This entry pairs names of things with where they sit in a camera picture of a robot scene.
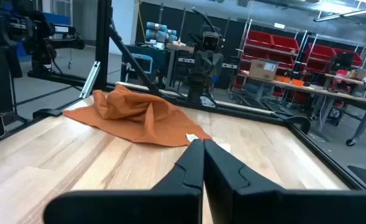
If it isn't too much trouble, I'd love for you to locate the silver extrusion bracket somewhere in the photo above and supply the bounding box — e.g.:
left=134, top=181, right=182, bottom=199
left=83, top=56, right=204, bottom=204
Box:
left=78, top=60, right=101, bottom=100

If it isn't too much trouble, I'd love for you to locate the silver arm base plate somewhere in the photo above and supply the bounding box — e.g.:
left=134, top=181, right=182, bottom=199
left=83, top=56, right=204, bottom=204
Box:
left=200, top=95, right=216, bottom=108

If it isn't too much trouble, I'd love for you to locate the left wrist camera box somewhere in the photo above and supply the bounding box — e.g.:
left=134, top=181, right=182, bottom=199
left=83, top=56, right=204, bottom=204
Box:
left=201, top=30, right=222, bottom=52

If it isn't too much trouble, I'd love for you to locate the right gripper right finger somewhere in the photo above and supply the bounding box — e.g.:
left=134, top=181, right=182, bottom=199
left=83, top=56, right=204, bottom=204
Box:
left=203, top=139, right=366, bottom=224

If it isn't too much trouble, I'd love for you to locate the cardboard box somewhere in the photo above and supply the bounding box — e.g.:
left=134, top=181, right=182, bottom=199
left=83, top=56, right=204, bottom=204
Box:
left=249, top=58, right=279, bottom=82

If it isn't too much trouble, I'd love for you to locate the red storage bin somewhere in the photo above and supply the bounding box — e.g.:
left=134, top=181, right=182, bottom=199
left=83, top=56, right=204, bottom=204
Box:
left=271, top=34, right=300, bottom=53
left=246, top=30, right=273, bottom=48
left=333, top=48, right=364, bottom=67
left=306, top=43, right=337, bottom=62

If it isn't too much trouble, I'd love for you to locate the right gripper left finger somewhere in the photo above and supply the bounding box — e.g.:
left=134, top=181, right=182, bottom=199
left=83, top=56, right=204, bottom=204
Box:
left=42, top=138, right=206, bottom=224

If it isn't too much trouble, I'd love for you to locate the metal shelf rack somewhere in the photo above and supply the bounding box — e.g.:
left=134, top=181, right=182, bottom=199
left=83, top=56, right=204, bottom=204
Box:
left=303, top=34, right=366, bottom=75
left=232, top=18, right=308, bottom=94

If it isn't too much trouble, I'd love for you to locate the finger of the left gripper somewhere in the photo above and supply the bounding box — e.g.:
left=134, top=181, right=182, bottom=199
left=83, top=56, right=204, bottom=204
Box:
left=209, top=50, right=224, bottom=75
left=197, top=50, right=211, bottom=75

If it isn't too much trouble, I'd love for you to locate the long workbench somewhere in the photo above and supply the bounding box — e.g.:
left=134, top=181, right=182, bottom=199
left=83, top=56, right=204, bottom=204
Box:
left=240, top=70, right=366, bottom=147

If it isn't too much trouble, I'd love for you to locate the dark blue cabinet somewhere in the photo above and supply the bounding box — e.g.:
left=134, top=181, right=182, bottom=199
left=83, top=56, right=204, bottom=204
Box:
left=120, top=43, right=171, bottom=90

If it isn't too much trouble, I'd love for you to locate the yellow cable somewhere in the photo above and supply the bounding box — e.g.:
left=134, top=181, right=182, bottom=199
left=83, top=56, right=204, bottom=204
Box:
left=135, top=0, right=148, bottom=43

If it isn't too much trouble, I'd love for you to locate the ceiling strip light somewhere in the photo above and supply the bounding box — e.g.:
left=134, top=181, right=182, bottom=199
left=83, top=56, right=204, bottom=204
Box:
left=313, top=6, right=366, bottom=22

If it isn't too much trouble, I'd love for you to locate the teal framed tablet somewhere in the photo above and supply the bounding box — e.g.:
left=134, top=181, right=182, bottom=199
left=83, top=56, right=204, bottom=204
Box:
left=129, top=52, right=154, bottom=75

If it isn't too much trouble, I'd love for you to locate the orange cloth towel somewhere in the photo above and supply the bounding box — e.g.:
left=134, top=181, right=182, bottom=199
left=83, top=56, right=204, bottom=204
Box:
left=62, top=83, right=213, bottom=147

